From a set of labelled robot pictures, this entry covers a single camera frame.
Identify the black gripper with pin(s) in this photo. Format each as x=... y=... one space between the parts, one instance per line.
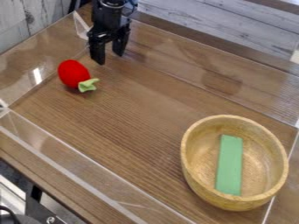
x=108 y=30

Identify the red plush strawberry toy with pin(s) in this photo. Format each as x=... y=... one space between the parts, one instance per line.
x=75 y=76

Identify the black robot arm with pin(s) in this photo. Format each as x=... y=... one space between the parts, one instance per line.
x=114 y=8

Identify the wooden oval bowl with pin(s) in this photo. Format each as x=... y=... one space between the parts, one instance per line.
x=265 y=161

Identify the green rectangular block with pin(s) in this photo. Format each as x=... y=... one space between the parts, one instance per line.
x=229 y=173

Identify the clear acrylic corner bracket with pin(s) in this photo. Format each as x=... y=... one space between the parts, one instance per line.
x=82 y=26

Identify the clear acrylic tray wall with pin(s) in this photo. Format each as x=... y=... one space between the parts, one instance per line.
x=82 y=184

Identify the black table frame leg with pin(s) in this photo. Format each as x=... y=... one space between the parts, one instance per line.
x=36 y=210

